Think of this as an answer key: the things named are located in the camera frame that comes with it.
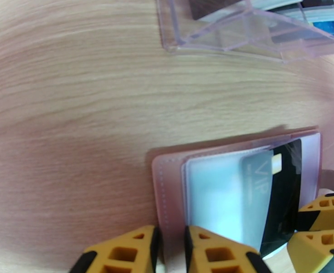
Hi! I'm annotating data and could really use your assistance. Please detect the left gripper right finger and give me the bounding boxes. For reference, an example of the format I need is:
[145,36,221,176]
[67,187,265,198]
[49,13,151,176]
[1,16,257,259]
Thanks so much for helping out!
[185,225,273,273]

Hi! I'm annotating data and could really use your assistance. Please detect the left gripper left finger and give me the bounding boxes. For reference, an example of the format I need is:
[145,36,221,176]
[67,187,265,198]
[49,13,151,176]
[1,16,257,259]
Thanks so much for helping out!
[69,225,161,273]

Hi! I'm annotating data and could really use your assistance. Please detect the black credit card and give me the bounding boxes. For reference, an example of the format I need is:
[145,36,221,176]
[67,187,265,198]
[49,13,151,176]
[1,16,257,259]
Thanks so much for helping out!
[258,138,303,258]

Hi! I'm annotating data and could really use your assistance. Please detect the pink card holder wallet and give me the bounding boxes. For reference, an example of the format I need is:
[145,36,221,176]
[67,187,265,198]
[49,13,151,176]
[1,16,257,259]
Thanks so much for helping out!
[150,125,334,266]

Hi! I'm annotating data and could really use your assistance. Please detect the grey VIP card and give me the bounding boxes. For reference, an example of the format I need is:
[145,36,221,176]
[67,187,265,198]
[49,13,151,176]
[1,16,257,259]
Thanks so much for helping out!
[242,150,275,253]

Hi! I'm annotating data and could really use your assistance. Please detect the clear acrylic card stand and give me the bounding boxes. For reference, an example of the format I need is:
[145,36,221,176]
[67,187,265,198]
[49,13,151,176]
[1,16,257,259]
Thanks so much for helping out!
[154,0,334,64]

